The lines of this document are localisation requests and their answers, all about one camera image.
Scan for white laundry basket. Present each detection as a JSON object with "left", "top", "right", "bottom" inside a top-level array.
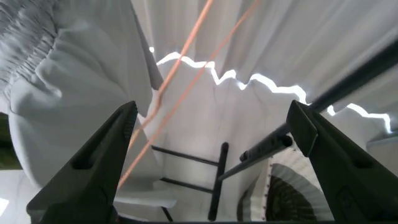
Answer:
[{"left": 236, "top": 149, "right": 335, "bottom": 222}]

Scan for pink clothes hanger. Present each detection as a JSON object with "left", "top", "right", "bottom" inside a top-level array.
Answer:
[{"left": 118, "top": 0, "right": 262, "bottom": 189}]

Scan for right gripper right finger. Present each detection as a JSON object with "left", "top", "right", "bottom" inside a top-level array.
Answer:
[{"left": 285, "top": 100, "right": 398, "bottom": 222}]

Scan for pale grey shorts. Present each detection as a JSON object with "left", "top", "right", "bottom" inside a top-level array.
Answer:
[{"left": 0, "top": 0, "right": 164, "bottom": 190}]

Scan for black clothes rack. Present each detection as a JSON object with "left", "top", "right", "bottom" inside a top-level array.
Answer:
[{"left": 150, "top": 40, "right": 398, "bottom": 222}]

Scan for white curtain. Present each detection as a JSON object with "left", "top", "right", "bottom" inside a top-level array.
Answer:
[{"left": 130, "top": 0, "right": 398, "bottom": 134}]

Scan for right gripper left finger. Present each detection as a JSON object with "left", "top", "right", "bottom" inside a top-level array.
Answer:
[{"left": 26, "top": 101, "right": 139, "bottom": 222}]

